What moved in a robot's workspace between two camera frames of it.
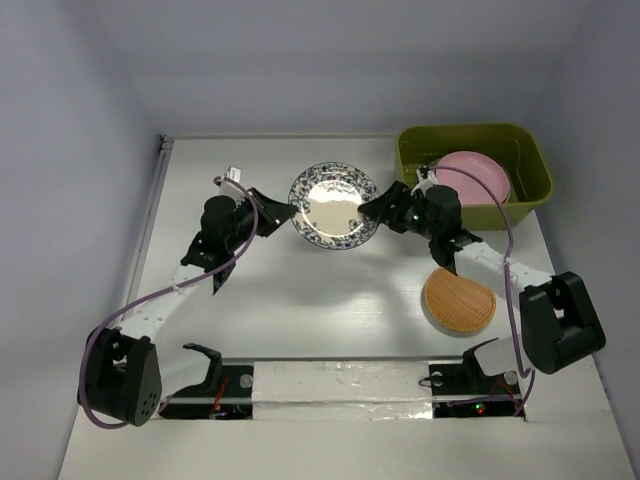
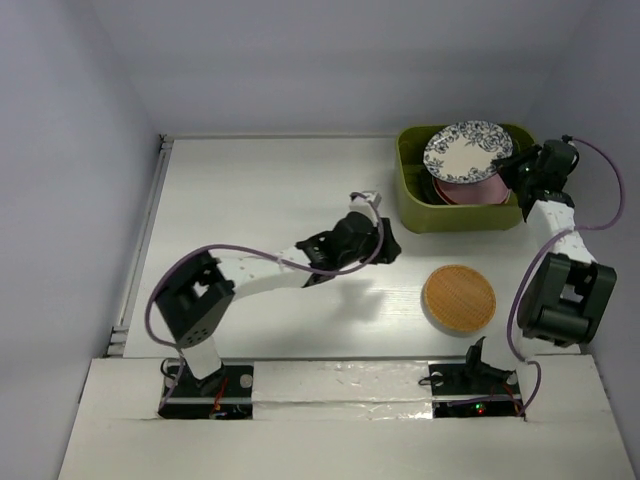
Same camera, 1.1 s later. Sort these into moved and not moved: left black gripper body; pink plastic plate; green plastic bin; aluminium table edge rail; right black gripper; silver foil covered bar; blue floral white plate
Moved: left black gripper body; blue floral white plate; right black gripper
Not moved: pink plastic plate; silver foil covered bar; green plastic bin; aluminium table edge rail
